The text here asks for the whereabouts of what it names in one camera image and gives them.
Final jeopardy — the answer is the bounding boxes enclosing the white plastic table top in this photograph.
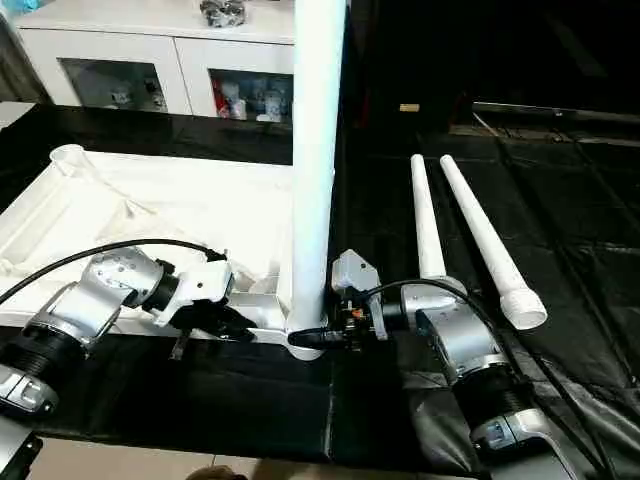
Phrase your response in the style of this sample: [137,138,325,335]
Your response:
[0,144,332,362]

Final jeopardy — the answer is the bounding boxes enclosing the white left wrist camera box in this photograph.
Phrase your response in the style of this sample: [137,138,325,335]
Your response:
[164,257,237,327]

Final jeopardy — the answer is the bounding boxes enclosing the black cabinet with orange label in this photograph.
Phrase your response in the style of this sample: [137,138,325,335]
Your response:
[340,0,640,126]

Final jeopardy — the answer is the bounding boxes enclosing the glossy black long bar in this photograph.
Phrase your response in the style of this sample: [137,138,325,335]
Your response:
[470,99,640,124]

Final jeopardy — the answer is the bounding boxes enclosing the white plastic table leg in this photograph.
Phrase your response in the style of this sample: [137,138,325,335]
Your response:
[439,153,550,331]
[285,0,349,347]
[409,153,449,283]

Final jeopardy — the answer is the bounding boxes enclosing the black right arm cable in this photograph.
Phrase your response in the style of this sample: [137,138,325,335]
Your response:
[364,277,617,480]

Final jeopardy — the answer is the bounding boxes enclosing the black work mat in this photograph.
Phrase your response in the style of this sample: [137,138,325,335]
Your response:
[0,100,640,475]

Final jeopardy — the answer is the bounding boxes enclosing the white cabinet with glass doors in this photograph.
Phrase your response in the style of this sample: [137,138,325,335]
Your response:
[14,0,297,127]

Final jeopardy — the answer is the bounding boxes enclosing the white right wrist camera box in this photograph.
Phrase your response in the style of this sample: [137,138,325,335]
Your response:
[329,249,380,297]

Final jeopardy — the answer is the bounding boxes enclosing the crumpled silver black object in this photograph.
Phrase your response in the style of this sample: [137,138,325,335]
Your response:
[199,0,247,29]

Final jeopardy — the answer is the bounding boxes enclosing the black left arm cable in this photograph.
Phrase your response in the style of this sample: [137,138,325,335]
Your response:
[0,237,230,307]

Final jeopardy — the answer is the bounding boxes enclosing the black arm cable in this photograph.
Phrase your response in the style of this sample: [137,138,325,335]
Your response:
[0,237,230,307]
[364,277,617,480]

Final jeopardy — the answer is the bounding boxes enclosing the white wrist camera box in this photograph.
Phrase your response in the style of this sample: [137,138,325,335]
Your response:
[329,249,380,297]
[164,257,237,327]

